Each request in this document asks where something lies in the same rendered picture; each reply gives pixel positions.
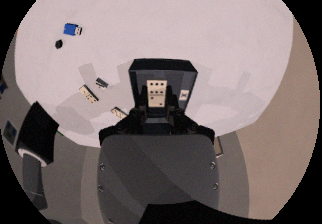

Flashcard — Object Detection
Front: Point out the blue usb stick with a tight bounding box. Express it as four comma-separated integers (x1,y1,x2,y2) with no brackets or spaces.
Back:
63,23,82,36

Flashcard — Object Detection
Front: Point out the beige domino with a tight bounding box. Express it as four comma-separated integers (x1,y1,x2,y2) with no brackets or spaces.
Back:
79,84,99,104
110,107,128,119
147,78,167,107

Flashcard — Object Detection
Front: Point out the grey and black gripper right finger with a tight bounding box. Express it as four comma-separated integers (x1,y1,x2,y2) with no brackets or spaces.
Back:
165,85,215,145

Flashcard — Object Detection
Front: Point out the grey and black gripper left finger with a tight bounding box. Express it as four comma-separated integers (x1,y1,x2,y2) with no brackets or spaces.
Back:
99,85,149,147

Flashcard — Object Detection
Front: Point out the black hex nut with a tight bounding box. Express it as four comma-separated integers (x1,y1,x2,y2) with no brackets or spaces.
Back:
55,40,63,49

